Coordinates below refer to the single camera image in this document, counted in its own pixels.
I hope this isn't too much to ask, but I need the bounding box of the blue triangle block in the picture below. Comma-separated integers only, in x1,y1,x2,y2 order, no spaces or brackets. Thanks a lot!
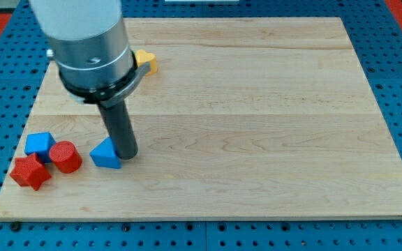
89,137,121,169

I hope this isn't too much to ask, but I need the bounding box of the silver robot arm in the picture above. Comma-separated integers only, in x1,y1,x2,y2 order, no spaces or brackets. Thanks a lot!
29,0,151,107

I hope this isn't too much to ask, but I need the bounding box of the wooden board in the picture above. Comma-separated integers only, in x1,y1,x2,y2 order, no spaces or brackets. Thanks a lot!
0,17,402,222

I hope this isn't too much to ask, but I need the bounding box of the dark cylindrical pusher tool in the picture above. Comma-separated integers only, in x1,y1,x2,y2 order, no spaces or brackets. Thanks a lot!
97,101,138,160

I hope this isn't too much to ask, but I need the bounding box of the yellow heart block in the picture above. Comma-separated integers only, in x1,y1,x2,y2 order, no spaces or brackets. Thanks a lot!
135,50,158,75

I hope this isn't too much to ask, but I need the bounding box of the red cylinder block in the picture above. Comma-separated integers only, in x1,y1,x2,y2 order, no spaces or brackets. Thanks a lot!
49,141,82,174

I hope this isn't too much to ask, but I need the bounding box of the blue cube block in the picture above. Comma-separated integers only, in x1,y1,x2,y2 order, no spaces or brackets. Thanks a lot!
24,132,56,163

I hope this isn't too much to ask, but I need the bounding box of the red star block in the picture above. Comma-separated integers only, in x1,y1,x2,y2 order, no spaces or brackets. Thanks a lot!
9,153,52,191

